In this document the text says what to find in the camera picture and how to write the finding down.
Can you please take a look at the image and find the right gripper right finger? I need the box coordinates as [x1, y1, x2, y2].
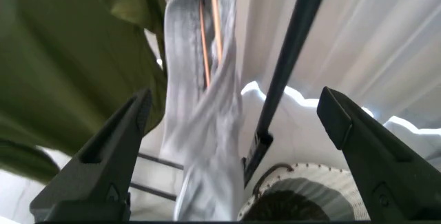
[316, 85, 441, 222]

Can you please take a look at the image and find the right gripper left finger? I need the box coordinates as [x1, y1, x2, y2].
[29, 88, 153, 222]

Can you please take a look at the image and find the pale grey garment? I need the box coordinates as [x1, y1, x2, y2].
[158, 0, 246, 222]

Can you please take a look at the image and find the green printed shirt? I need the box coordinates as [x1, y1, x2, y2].
[0, 0, 169, 184]

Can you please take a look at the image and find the pink clothes hanger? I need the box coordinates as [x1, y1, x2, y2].
[198, 0, 224, 89]

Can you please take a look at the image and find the white laundry basket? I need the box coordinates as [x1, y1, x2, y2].
[236, 163, 371, 222]

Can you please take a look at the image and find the black clothes rack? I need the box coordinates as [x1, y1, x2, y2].
[129, 0, 334, 201]

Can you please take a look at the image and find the white curtain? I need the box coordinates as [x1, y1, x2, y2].
[156, 0, 441, 130]

